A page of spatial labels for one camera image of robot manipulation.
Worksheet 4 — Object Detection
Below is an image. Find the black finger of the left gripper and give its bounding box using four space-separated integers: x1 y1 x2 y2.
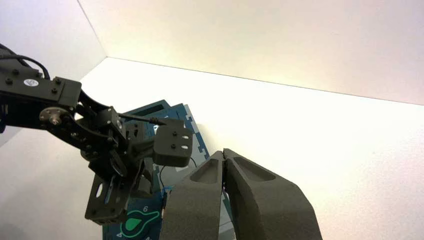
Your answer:
133 161 157 200

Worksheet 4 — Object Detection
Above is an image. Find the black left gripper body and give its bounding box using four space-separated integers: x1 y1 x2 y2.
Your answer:
84 140 148 227

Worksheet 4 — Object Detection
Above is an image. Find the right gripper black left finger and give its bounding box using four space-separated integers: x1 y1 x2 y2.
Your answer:
159 150 226 240

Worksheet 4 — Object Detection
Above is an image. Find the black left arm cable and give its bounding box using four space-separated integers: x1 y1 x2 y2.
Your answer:
0 43 51 81

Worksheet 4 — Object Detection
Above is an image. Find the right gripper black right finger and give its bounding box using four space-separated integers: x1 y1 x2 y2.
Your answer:
223 148 324 240

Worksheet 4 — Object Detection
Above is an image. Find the thin black cable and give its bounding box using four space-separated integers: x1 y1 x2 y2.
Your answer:
158 156 199 192

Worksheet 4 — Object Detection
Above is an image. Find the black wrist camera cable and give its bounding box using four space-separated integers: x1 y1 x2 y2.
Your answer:
117 113 167 127

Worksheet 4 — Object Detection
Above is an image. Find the black knob with green pointer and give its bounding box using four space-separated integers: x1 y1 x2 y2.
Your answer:
117 207 162 240

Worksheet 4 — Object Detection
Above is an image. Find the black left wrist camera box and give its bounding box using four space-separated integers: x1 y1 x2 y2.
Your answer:
152 118 194 169

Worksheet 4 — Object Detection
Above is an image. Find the grey and blue task box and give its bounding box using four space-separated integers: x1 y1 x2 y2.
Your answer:
101 99 240 240

